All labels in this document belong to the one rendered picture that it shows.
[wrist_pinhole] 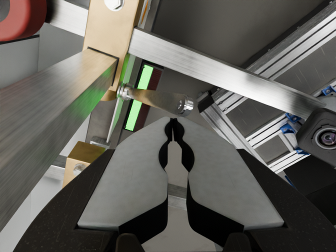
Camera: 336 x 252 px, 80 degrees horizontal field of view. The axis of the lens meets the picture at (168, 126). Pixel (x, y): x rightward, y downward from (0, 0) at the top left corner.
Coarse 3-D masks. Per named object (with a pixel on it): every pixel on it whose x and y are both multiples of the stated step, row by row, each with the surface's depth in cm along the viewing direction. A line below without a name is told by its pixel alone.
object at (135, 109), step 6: (144, 66) 41; (144, 72) 42; (150, 72) 42; (144, 78) 43; (138, 84) 43; (144, 84) 43; (138, 102) 45; (132, 108) 46; (138, 108) 46; (132, 114) 47; (132, 120) 48; (126, 126) 48; (132, 126) 48
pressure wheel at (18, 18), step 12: (0, 0) 19; (12, 0) 18; (24, 0) 18; (36, 0) 19; (0, 12) 19; (12, 12) 19; (24, 12) 19; (36, 12) 20; (0, 24) 19; (12, 24) 19; (24, 24) 19; (36, 24) 21; (0, 36) 20; (12, 36) 20; (24, 36) 21
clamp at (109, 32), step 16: (96, 0) 21; (128, 0) 21; (96, 16) 22; (112, 16) 22; (128, 16) 22; (96, 32) 23; (112, 32) 23; (128, 32) 23; (96, 48) 24; (112, 48) 24; (112, 96) 28
